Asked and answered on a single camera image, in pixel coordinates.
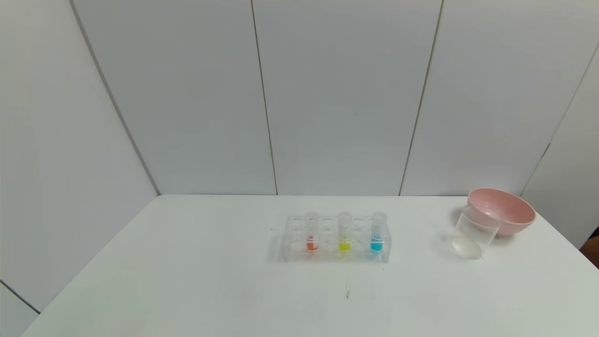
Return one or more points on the pink bowl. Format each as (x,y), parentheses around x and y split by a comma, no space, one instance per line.
(514,217)

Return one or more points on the blue pigment test tube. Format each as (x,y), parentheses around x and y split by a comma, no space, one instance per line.
(377,244)

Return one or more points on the yellow pigment test tube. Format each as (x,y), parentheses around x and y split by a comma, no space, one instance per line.
(344,244)

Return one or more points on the clear plastic beaker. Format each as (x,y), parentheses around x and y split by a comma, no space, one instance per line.
(472,238)

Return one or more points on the red pigment test tube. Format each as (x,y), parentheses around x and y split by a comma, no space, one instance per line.
(312,243)

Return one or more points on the clear plastic test tube rack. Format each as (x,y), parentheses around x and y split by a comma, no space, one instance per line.
(327,255)

